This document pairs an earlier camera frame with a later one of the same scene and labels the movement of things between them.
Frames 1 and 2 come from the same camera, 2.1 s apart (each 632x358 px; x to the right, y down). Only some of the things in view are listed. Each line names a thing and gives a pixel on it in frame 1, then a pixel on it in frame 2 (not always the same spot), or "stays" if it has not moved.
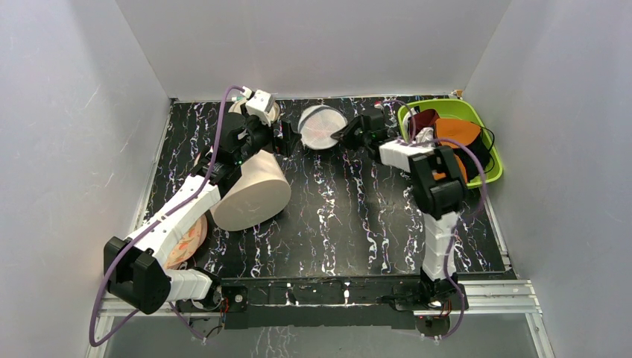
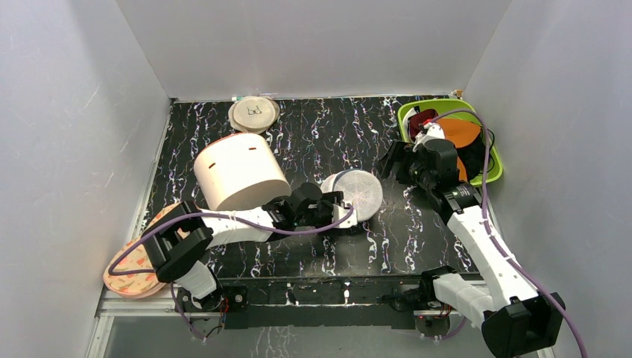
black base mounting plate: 335,303 stays
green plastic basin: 461,108 stays
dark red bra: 424,118 stays
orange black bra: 466,133 stays
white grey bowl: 317,123 → 361,189
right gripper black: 359,130 → 402,161
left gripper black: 286,145 → 328,201
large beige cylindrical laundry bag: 258,193 stays
